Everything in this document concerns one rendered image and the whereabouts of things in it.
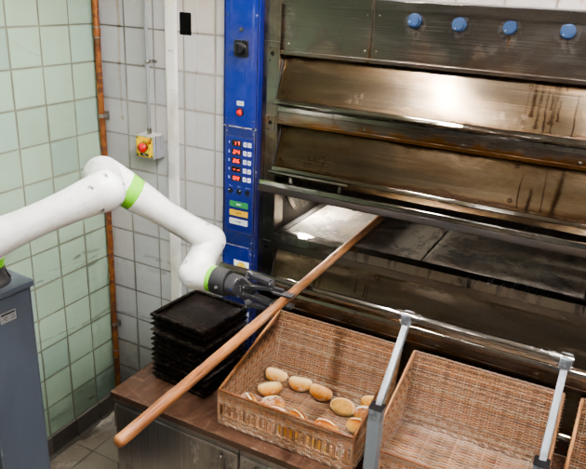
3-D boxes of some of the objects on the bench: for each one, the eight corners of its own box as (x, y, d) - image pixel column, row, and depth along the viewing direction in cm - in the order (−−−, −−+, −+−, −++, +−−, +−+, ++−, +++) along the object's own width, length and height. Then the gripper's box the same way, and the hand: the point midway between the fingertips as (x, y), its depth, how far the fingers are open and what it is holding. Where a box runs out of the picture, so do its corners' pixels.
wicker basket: (275, 363, 286) (278, 307, 276) (398, 403, 262) (406, 343, 252) (214, 423, 245) (214, 360, 235) (352, 477, 222) (358, 409, 212)
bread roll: (311, 395, 265) (309, 391, 259) (287, 391, 267) (285, 386, 262) (313, 382, 268) (312, 378, 262) (290, 379, 270) (288, 373, 264)
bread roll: (255, 387, 263) (258, 382, 257) (279, 383, 266) (282, 379, 260) (258, 400, 261) (260, 395, 255) (281, 396, 264) (285, 393, 258)
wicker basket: (405, 407, 260) (412, 347, 250) (553, 455, 237) (568, 391, 227) (360, 483, 219) (367, 414, 209) (534, 549, 196) (552, 476, 186)
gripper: (236, 258, 217) (299, 274, 208) (235, 301, 223) (297, 319, 213) (224, 265, 211) (288, 283, 201) (223, 309, 217) (286, 328, 207)
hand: (283, 299), depth 209 cm, fingers closed on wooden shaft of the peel, 3 cm apart
